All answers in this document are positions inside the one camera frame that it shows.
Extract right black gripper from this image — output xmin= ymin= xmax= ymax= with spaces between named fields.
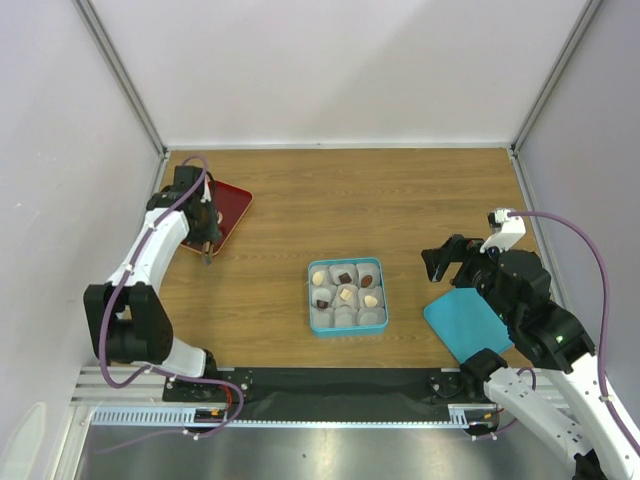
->
xmin=418 ymin=232 xmax=516 ymax=324

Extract metal tongs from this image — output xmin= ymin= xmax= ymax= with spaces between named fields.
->
xmin=201 ymin=242 xmax=214 ymax=265

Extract teal tin lid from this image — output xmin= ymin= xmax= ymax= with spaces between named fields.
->
xmin=423 ymin=288 xmax=513 ymax=364

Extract dark oval chocolate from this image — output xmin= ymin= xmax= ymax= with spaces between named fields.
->
xmin=360 ymin=274 xmax=378 ymax=289

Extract white almond chocolate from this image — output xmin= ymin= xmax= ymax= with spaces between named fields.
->
xmin=364 ymin=295 xmax=378 ymax=308

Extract beige square chocolate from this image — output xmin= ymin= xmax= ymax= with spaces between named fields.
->
xmin=340 ymin=289 xmax=353 ymax=301

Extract white oval chocolate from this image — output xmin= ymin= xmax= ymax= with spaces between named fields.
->
xmin=312 ymin=272 xmax=324 ymax=286

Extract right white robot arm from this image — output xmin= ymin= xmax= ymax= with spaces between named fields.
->
xmin=421 ymin=234 xmax=639 ymax=479

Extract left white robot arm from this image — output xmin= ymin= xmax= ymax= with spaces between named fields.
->
xmin=83 ymin=161 xmax=222 ymax=400

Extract red lacquer tray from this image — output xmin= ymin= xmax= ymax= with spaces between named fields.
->
xmin=181 ymin=177 xmax=253 ymax=257

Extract teal square tin box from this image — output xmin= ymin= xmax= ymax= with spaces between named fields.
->
xmin=307 ymin=257 xmax=389 ymax=338

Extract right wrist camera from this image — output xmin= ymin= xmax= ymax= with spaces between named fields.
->
xmin=480 ymin=208 xmax=526 ymax=254

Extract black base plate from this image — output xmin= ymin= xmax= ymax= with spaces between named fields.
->
xmin=164 ymin=367 xmax=471 ymax=422

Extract aluminium frame rail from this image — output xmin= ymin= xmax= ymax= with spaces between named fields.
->
xmin=71 ymin=367 xmax=506 ymax=431

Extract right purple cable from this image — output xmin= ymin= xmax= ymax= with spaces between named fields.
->
xmin=509 ymin=210 xmax=626 ymax=431

